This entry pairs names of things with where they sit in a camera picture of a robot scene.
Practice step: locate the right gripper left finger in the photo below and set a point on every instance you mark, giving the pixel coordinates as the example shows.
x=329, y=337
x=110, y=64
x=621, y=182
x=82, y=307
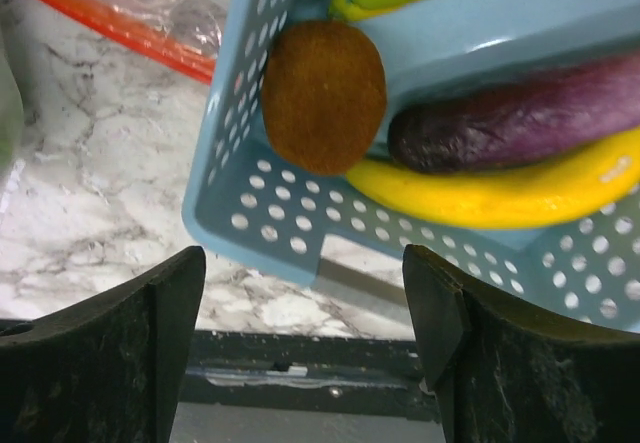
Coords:
x=109, y=368

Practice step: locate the blue plastic basket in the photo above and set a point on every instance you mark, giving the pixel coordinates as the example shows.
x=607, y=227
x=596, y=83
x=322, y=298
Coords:
x=246, y=204

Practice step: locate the single yellow banana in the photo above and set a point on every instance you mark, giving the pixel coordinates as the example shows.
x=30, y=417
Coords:
x=552, y=192

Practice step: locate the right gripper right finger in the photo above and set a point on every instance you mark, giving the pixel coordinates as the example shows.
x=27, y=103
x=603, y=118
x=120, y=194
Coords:
x=506, y=370

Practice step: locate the small brown orange fruit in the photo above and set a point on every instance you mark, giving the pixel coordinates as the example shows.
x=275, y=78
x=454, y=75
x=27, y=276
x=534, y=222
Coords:
x=324, y=96

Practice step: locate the purple eggplant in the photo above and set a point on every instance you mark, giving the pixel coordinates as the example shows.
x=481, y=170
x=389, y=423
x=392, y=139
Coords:
x=550, y=113

